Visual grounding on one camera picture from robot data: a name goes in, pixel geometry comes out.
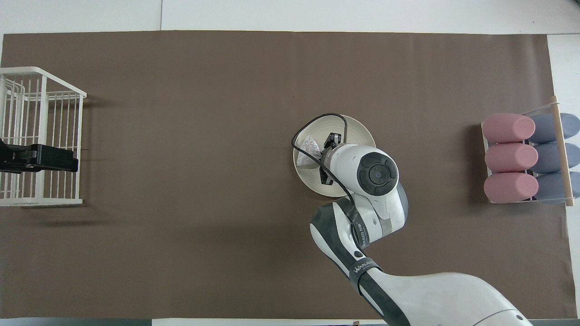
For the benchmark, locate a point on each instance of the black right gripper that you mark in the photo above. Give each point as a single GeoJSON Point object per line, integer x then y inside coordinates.
{"type": "Point", "coordinates": [334, 138]}

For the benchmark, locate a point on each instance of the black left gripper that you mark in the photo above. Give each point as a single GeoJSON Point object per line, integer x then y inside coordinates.
{"type": "Point", "coordinates": [13, 158]}

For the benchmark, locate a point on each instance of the silver mesh sponge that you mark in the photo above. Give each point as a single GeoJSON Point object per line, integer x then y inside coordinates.
{"type": "Point", "coordinates": [310, 151]}

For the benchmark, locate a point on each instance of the cream round plate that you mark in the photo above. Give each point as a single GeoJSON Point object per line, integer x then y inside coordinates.
{"type": "Point", "coordinates": [308, 179]}

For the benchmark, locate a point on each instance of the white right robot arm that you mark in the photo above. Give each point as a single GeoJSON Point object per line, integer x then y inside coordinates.
{"type": "Point", "coordinates": [378, 174]}

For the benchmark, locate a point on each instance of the brown table mat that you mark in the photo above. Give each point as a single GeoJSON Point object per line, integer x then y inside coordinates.
{"type": "Point", "coordinates": [181, 68]}

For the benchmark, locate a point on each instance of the pink plastic cup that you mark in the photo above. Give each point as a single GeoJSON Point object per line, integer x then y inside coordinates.
{"type": "Point", "coordinates": [507, 128]}
{"type": "Point", "coordinates": [509, 187]}
{"type": "Point", "coordinates": [509, 158]}

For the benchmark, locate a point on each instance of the blue plastic cup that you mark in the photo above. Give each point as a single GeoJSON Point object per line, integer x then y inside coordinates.
{"type": "Point", "coordinates": [546, 158]}
{"type": "Point", "coordinates": [548, 186]}
{"type": "Point", "coordinates": [546, 129]}

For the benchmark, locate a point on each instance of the cup rack with wooden rod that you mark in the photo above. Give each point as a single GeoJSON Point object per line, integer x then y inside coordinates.
{"type": "Point", "coordinates": [564, 172]}

